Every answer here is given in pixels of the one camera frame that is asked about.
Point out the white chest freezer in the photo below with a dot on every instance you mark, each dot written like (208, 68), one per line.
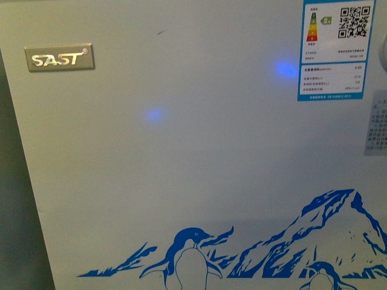
(184, 160)

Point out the silver SAST logo plate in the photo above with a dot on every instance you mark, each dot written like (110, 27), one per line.
(60, 58)

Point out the energy rating label sticker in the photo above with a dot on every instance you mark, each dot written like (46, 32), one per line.
(335, 41)

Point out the grey instruction sticker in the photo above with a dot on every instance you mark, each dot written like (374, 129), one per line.
(376, 135)

